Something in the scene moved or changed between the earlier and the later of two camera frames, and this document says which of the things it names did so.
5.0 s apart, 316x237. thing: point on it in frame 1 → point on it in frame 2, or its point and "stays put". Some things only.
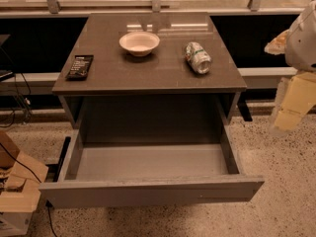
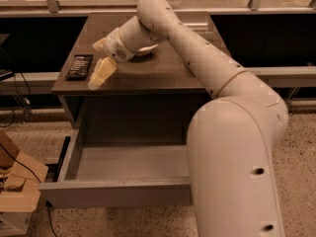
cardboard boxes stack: (20, 189) stays put
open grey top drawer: (129, 174) stays put
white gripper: (302, 44) → (114, 45)
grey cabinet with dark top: (156, 99) stays put
